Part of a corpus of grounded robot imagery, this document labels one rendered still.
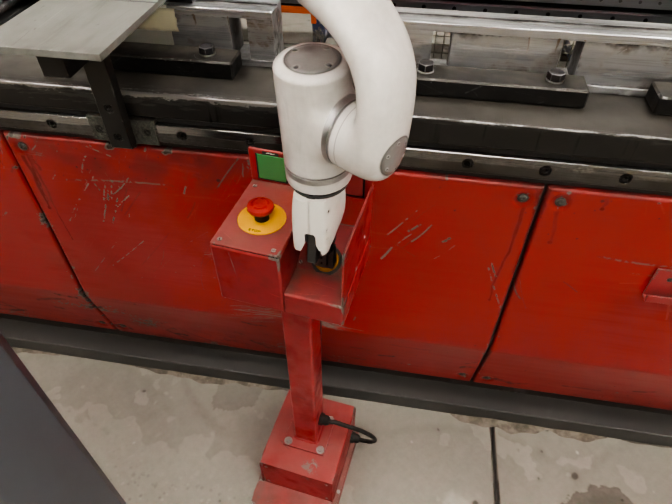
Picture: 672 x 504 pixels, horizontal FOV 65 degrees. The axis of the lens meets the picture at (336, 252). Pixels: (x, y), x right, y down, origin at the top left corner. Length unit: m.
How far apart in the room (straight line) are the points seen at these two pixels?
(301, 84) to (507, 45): 0.46
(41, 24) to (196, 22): 0.24
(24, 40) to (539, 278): 0.91
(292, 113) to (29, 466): 0.53
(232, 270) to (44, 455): 0.34
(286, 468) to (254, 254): 0.66
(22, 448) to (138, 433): 0.79
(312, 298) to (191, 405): 0.82
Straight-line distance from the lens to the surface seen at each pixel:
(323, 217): 0.66
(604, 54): 0.97
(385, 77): 0.52
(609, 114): 0.94
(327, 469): 1.28
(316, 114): 0.57
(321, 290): 0.79
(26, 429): 0.77
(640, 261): 1.08
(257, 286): 0.80
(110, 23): 0.88
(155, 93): 0.95
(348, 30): 0.51
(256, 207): 0.77
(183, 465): 1.46
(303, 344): 0.97
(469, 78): 0.90
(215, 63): 0.95
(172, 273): 1.24
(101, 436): 1.57
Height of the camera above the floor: 1.30
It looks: 45 degrees down
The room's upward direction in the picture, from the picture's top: straight up
